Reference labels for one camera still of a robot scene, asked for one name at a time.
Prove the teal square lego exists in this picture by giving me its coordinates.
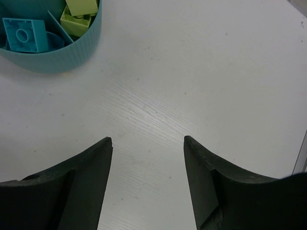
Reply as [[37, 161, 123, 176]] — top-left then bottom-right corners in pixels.
[[2, 18, 49, 53]]

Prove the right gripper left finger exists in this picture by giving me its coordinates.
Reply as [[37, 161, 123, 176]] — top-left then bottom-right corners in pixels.
[[0, 137, 113, 230]]

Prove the light green small lego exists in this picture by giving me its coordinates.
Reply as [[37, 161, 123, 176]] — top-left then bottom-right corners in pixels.
[[60, 5, 96, 37]]

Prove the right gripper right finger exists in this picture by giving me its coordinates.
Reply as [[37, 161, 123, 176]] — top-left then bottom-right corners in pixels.
[[184, 136, 307, 230]]

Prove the light green sloped lego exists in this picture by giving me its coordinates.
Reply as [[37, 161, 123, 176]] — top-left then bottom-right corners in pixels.
[[66, 0, 98, 16]]

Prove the teal divided round container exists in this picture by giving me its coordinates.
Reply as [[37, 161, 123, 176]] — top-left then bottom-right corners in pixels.
[[0, 0, 102, 73]]

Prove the aluminium rail right edge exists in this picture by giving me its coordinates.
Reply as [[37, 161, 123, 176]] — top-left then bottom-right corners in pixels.
[[292, 132, 307, 175]]

